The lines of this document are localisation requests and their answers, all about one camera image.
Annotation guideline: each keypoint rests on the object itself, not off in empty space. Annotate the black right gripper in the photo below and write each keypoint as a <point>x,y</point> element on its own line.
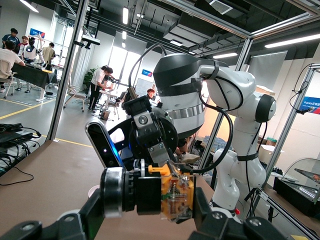
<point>167,132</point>

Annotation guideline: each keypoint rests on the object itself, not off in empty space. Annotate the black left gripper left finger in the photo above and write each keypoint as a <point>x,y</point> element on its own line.
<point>62,225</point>

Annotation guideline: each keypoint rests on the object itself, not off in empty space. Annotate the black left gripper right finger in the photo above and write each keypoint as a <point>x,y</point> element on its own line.
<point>225,227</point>

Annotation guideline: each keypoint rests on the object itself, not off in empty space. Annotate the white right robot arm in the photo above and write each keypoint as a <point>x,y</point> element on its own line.
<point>237,90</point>

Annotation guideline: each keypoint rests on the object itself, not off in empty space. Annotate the pale cardboard box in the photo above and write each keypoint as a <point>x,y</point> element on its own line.
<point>268,152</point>

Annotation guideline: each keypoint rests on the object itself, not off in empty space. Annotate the pink round plate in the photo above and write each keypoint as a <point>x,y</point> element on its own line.
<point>93,191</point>

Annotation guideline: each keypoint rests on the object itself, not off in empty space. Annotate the pack of water bottles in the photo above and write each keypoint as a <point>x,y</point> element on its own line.
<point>215,143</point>

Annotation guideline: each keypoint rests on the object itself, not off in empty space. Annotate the standing person white shirt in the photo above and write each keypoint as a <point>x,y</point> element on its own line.
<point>96,80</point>

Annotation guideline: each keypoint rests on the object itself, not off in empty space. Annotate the green potted plant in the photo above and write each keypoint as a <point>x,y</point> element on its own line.
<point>88,77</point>

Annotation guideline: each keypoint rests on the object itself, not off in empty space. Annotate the grey office chair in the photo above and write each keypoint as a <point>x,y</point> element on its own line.
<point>75,95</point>

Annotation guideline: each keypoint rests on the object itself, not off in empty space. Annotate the curved glass display case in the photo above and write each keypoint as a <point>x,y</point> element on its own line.
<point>307,180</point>

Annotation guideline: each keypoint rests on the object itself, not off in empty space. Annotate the white ceiling light tube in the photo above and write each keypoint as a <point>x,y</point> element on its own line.
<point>292,41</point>
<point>125,15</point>
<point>28,6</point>
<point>225,55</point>

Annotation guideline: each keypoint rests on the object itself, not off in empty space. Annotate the person khaki shirt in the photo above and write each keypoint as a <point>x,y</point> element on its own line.
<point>48,55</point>

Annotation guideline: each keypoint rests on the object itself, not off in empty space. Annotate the table with black cloth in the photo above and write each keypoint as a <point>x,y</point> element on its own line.
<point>32,75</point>

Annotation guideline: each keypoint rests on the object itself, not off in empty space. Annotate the grey roller blind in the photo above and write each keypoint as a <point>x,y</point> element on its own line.
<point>270,67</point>

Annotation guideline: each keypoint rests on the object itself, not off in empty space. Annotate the white ceiling air vent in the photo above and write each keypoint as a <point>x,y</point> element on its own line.
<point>221,6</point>

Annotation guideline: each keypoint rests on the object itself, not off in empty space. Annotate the white humanoid robot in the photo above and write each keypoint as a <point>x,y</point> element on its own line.
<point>31,50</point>

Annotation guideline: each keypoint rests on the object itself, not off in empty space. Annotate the blue white hanging sign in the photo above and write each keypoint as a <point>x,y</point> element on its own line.
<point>37,32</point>

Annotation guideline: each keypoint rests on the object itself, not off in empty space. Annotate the seated person white shirt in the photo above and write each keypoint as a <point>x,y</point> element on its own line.
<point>7,60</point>

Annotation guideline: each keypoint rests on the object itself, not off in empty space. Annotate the person dark navy shirt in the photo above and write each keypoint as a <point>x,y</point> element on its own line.
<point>11,40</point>

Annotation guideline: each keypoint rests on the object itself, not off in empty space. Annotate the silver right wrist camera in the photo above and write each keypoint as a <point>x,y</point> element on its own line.
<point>102,142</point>

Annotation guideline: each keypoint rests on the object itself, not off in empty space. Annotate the small blue wall sign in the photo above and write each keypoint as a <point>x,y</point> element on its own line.
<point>147,72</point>

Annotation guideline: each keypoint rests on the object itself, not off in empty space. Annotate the aluminium frame post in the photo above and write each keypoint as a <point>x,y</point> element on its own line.
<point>290,125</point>
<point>67,70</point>
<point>246,50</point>

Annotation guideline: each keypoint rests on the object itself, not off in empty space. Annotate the black overhead camera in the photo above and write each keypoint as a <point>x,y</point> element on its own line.
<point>91,40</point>

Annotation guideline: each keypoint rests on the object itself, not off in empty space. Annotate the large blue wall sign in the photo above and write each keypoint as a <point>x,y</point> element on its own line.
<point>311,105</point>

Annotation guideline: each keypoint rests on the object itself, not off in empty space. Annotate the aluminium frame beam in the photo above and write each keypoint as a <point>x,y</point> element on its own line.
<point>285,25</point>

